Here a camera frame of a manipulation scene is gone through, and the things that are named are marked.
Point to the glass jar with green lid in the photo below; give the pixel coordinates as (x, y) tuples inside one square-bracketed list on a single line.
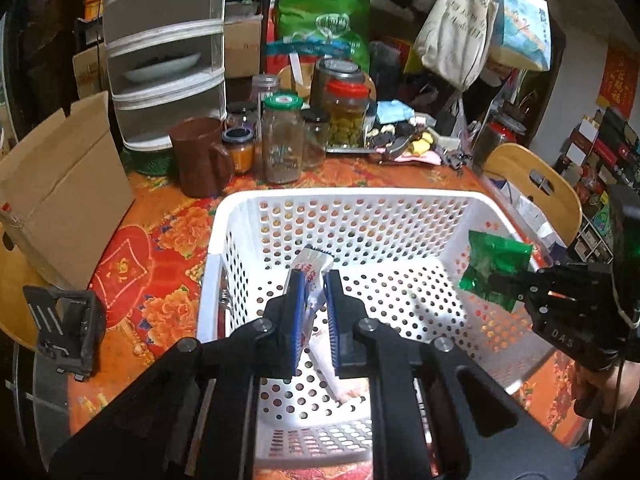
[(282, 145)]

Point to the green plastic bag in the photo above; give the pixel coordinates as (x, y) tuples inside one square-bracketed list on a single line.
[(320, 20)]

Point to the red wall poster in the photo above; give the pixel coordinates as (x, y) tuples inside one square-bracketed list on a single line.
[(619, 77)]

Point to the green snack packet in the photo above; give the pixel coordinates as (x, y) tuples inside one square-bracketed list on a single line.
[(492, 255)]

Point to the tray of snacks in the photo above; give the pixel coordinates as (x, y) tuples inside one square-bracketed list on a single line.
[(400, 137)]

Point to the small glass jar black lid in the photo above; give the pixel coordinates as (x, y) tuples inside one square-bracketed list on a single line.
[(315, 140)]

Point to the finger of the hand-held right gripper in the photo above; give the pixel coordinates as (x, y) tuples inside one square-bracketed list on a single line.
[(510, 285)]

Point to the orange floral tablecloth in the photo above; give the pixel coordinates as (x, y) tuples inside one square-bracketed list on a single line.
[(155, 265)]

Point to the white snack packet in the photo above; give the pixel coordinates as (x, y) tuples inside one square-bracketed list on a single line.
[(316, 270)]

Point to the light blue cloth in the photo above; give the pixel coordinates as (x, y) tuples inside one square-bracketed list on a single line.
[(394, 111)]

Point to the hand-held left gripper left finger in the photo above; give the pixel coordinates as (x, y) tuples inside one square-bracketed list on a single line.
[(296, 310)]

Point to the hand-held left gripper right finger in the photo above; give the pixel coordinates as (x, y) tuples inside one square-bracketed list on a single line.
[(332, 320)]

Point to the pink packet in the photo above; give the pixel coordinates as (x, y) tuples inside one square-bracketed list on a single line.
[(417, 159)]

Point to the brown plastic mug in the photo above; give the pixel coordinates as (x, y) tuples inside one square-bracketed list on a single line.
[(195, 155)]

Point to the large dark glass jar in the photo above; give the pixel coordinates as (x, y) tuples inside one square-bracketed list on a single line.
[(335, 72)]

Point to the grey fabric hanging shelf organizer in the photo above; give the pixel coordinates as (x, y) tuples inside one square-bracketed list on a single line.
[(165, 35)]

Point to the pickle jar with red lid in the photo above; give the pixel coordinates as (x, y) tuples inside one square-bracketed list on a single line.
[(346, 120)]

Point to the clear empty glass jar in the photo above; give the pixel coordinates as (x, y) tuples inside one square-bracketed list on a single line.
[(264, 91)]

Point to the blue printed tote bag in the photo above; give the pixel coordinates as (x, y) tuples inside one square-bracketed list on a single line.
[(522, 25)]

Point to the open cardboard box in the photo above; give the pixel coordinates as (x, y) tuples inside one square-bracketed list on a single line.
[(65, 195)]

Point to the orange jar with dark lid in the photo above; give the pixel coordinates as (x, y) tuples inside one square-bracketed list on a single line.
[(239, 152)]

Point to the black metal bracket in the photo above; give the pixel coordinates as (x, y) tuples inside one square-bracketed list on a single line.
[(75, 330)]

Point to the white bowl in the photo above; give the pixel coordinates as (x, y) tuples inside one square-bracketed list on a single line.
[(162, 67)]

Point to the beige canvas tote bag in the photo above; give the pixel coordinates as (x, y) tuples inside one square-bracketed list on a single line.
[(455, 35)]

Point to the white perforated plastic basket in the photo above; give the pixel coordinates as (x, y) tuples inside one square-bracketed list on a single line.
[(400, 225)]

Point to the low glass jar dark lid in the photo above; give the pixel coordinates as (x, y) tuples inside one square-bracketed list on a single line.
[(242, 116)]

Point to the round wooden stool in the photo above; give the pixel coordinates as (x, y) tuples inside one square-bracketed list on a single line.
[(15, 305)]

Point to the shelf of boxed goods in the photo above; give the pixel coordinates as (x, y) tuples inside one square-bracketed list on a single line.
[(605, 150)]

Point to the person's right hand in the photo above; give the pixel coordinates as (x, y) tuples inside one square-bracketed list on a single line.
[(597, 390)]

